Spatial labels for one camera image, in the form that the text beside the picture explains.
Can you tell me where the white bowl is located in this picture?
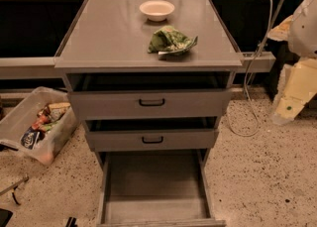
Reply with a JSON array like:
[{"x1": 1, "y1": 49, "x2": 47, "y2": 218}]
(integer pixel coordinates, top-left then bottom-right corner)
[{"x1": 139, "y1": 0, "x2": 174, "y2": 22}]

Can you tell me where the black object floor corner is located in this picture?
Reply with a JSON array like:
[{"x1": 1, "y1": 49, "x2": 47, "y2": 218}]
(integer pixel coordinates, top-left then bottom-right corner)
[{"x1": 0, "y1": 208, "x2": 13, "y2": 227}]

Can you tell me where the white cable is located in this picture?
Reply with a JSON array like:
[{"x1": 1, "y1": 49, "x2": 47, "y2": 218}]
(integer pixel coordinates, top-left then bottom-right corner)
[{"x1": 225, "y1": 0, "x2": 274, "y2": 138}]

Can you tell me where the grey drawer cabinet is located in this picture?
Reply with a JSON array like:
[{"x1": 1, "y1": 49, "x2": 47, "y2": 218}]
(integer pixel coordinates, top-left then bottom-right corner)
[{"x1": 53, "y1": 0, "x2": 246, "y2": 227}]

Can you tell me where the green jalapeno chip bag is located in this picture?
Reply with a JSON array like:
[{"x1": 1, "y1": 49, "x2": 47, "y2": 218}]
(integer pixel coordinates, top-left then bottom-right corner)
[{"x1": 148, "y1": 25, "x2": 198, "y2": 56}]

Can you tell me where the metal tool on floor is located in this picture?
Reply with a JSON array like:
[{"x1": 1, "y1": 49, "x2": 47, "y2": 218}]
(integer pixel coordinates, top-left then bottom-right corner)
[{"x1": 0, "y1": 174, "x2": 29, "y2": 205}]

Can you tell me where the bottom grey drawer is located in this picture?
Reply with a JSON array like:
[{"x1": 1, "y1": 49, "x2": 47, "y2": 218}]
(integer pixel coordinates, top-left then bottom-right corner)
[{"x1": 96, "y1": 150, "x2": 226, "y2": 227}]

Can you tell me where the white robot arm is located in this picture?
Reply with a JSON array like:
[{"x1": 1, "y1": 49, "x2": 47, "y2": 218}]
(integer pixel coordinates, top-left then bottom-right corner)
[{"x1": 268, "y1": 0, "x2": 317, "y2": 125}]

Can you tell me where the tan snack box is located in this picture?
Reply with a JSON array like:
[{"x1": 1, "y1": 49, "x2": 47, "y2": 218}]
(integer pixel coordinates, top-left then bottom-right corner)
[{"x1": 49, "y1": 102, "x2": 70, "y2": 122}]

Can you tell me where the blue snack packet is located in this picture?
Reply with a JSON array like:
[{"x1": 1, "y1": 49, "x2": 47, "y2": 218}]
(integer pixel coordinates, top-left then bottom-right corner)
[{"x1": 21, "y1": 129, "x2": 41, "y2": 150}]

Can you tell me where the grey drawer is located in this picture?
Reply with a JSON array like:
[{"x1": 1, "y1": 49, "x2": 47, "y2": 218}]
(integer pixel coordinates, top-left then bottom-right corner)
[
  {"x1": 66, "y1": 72, "x2": 231, "y2": 120},
  {"x1": 86, "y1": 117, "x2": 219, "y2": 152},
  {"x1": 96, "y1": 150, "x2": 226, "y2": 227}
]

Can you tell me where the clear plastic bin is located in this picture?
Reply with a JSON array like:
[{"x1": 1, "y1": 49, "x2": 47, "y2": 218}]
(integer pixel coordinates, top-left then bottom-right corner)
[{"x1": 0, "y1": 87, "x2": 78, "y2": 165}]

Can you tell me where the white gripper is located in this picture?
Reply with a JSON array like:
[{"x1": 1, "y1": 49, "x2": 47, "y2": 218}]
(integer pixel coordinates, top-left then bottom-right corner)
[{"x1": 272, "y1": 57, "x2": 317, "y2": 125}]

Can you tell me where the middle grey drawer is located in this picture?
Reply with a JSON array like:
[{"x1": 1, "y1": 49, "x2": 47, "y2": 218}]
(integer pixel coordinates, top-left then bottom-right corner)
[{"x1": 86, "y1": 117, "x2": 219, "y2": 152}]

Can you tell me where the top grey drawer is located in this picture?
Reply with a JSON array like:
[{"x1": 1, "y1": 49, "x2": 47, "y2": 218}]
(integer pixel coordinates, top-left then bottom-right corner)
[{"x1": 66, "y1": 72, "x2": 231, "y2": 120}]

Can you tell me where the red snack packet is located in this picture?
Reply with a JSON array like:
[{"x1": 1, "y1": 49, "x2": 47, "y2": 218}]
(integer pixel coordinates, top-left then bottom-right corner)
[{"x1": 32, "y1": 114, "x2": 51, "y2": 130}]

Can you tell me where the black object floor bottom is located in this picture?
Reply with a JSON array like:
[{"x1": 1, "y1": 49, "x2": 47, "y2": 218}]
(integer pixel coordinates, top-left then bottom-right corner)
[{"x1": 65, "y1": 217, "x2": 77, "y2": 227}]

